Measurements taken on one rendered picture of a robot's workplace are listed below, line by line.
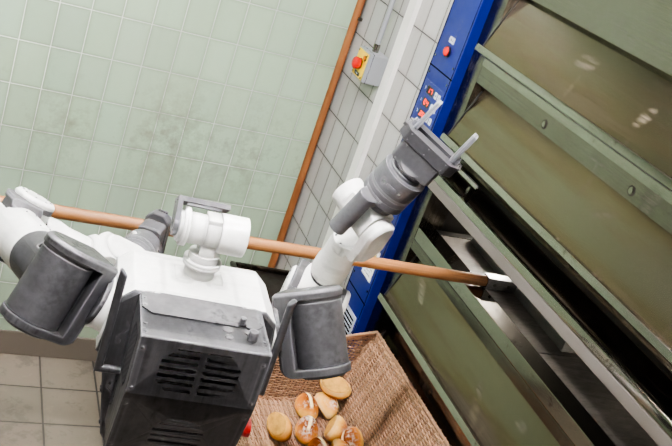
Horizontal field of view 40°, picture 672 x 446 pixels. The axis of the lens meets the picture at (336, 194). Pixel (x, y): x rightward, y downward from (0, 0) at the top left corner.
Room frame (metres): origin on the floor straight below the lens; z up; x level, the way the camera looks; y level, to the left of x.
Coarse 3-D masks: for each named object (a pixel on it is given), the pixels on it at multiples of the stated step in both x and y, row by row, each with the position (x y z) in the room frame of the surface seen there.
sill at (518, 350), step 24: (432, 240) 2.42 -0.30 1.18; (456, 264) 2.31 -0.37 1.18; (456, 288) 2.22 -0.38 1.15; (480, 288) 2.21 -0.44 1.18; (480, 312) 2.10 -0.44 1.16; (504, 312) 2.11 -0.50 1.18; (504, 336) 1.99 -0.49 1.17; (528, 360) 1.90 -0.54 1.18; (528, 384) 1.86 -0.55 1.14; (552, 384) 1.83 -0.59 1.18; (552, 408) 1.77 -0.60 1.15; (576, 408) 1.76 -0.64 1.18; (576, 432) 1.69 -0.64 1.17; (600, 432) 1.70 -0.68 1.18
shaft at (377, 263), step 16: (64, 208) 1.79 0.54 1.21; (80, 208) 1.82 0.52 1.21; (96, 224) 1.82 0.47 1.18; (112, 224) 1.83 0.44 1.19; (128, 224) 1.84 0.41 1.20; (256, 240) 1.96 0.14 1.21; (272, 240) 1.99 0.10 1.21; (304, 256) 2.01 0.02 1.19; (400, 272) 2.11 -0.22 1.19; (416, 272) 2.13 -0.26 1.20; (432, 272) 2.15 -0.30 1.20; (448, 272) 2.17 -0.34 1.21; (464, 272) 2.20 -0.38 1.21
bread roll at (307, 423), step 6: (300, 420) 2.19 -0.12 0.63; (306, 420) 2.18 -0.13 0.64; (312, 420) 2.19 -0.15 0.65; (300, 426) 2.16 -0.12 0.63; (306, 426) 2.16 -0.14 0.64; (312, 426) 2.16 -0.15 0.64; (300, 432) 2.15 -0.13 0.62; (306, 432) 2.14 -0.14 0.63; (312, 432) 2.15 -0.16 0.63; (300, 438) 2.14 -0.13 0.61; (306, 438) 2.14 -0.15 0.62; (312, 438) 2.15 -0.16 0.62; (306, 444) 2.14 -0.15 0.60
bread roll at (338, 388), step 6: (330, 378) 2.34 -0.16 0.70; (336, 378) 2.34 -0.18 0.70; (342, 378) 2.34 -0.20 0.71; (324, 384) 2.32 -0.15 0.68; (330, 384) 2.32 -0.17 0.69; (336, 384) 2.32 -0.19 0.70; (342, 384) 2.32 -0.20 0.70; (348, 384) 2.33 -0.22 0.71; (324, 390) 2.31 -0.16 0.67; (330, 390) 2.31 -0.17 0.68; (336, 390) 2.31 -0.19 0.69; (342, 390) 2.31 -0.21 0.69; (348, 390) 2.31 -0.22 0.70; (330, 396) 2.31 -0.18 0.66; (336, 396) 2.30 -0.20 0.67; (342, 396) 2.30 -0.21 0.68; (348, 396) 2.31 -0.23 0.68
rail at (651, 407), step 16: (448, 192) 2.14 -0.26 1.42; (464, 208) 2.06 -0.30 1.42; (480, 224) 1.99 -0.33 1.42; (496, 240) 1.92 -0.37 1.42; (512, 256) 1.85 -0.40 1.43; (528, 272) 1.79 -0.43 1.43; (544, 288) 1.73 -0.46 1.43; (560, 304) 1.68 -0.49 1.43; (576, 320) 1.63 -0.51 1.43; (592, 336) 1.58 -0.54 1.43; (592, 352) 1.55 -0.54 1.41; (608, 352) 1.54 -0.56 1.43; (608, 368) 1.50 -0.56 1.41; (624, 368) 1.50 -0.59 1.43; (624, 384) 1.46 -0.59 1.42; (640, 400) 1.42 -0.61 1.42; (656, 416) 1.38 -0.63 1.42
